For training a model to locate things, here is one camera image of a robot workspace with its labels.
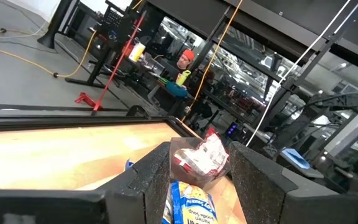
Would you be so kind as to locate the teal bag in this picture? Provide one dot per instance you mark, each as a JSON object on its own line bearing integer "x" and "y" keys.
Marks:
{"x": 176, "y": 90}

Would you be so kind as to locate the black pole base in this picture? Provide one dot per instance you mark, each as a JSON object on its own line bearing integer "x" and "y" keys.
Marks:
{"x": 50, "y": 34}

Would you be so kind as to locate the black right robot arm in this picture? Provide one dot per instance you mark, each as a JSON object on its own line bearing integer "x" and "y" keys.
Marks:
{"x": 346, "y": 104}

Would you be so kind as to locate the yellow-green bottle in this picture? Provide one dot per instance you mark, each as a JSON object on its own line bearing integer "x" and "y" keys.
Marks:
{"x": 182, "y": 77}

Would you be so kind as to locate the person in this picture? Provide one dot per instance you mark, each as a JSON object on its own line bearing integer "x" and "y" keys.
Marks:
{"x": 186, "y": 60}

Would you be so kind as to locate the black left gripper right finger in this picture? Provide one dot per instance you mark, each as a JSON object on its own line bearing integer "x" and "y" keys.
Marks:
{"x": 259, "y": 193}

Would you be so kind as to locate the blue Maruchan ramen pack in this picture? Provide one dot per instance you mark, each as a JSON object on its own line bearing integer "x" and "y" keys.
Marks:
{"x": 129, "y": 164}
{"x": 191, "y": 205}

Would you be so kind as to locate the red Maruchan ramen pack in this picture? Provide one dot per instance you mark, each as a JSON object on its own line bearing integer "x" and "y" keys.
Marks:
{"x": 204, "y": 158}
{"x": 211, "y": 132}

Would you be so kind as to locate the black table frame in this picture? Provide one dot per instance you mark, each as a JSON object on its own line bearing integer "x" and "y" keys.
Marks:
{"x": 73, "y": 121}

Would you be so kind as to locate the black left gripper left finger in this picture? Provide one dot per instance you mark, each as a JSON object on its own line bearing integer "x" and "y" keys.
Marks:
{"x": 148, "y": 193}

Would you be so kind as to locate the yellow and white tub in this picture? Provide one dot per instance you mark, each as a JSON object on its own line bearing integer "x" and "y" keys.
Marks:
{"x": 137, "y": 51}

